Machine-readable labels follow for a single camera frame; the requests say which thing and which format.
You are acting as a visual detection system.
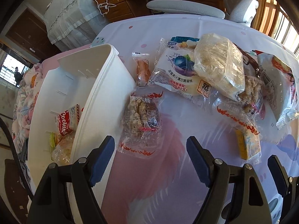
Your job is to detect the black cable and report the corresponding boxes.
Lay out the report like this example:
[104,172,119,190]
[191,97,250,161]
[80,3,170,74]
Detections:
[0,117,33,199]

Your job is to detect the clear nut bar packet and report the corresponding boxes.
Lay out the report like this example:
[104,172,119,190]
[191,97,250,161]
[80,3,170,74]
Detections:
[117,91,164,157]
[211,75,264,143]

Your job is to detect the dark wooden door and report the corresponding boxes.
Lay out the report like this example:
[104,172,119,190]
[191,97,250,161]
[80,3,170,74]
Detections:
[5,7,61,59]

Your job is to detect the green label snack packet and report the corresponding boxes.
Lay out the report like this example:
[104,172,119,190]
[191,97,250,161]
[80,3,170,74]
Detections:
[49,132,59,148]

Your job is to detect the white office chair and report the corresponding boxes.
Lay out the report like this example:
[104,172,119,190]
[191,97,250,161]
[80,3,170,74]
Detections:
[146,0,262,25]

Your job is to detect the white lace cover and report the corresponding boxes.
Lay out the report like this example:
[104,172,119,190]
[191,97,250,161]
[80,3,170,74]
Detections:
[43,0,103,52]

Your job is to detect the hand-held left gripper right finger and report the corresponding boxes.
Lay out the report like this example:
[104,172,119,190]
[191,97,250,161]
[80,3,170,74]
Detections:
[186,136,272,224]

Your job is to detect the yellow snack packet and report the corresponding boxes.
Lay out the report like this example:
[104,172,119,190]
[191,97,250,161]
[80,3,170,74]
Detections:
[235,127,261,161]

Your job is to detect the brown snowflake snack packet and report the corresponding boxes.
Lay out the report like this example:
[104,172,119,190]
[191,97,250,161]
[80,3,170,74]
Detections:
[241,49,262,77]

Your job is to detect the clear packet of pale bread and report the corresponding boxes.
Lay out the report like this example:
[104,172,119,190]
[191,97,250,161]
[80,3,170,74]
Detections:
[51,134,75,165]

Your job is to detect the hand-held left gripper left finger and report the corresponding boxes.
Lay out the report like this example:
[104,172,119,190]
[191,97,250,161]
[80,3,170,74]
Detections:
[27,135,115,224]

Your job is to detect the blue foil snack packet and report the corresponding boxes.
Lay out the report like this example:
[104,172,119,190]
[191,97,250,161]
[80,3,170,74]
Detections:
[170,36,201,49]

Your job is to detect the clear bag of pale cake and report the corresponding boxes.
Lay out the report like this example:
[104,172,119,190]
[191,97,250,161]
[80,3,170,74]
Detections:
[194,33,246,102]

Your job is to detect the pink cloth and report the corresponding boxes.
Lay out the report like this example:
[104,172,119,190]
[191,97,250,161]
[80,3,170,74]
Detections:
[41,43,94,75]

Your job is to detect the small orange snack stick packet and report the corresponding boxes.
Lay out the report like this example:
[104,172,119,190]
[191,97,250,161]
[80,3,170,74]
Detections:
[131,52,151,87]

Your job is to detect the floral printed blanket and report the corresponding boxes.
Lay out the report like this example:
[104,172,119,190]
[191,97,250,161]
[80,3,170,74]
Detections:
[12,62,44,145]

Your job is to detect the metal window grille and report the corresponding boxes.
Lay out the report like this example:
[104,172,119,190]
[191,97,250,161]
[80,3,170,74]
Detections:
[278,5,299,59]

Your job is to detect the white charging cable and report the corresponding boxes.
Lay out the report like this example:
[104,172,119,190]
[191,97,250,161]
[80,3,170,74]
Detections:
[95,0,117,14]

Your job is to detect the wooden desk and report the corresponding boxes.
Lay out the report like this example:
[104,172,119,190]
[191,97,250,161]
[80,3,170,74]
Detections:
[95,0,226,24]

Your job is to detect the red and white cookie packet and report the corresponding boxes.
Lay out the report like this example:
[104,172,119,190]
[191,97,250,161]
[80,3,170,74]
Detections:
[55,104,81,137]

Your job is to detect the white red blue snack packet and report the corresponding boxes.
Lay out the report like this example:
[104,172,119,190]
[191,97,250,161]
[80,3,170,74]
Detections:
[257,51,299,130]

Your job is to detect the white plastic bin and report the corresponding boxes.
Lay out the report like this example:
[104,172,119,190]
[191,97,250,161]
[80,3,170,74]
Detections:
[27,43,137,224]

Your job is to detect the blueberry cake packet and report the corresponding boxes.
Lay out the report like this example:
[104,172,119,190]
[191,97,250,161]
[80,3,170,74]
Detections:
[148,37,219,105]

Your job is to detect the wooden window frame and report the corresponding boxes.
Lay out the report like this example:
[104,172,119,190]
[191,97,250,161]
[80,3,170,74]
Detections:
[251,0,292,45]

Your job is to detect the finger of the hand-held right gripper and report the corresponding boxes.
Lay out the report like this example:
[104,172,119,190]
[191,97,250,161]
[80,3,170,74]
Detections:
[267,155,297,199]

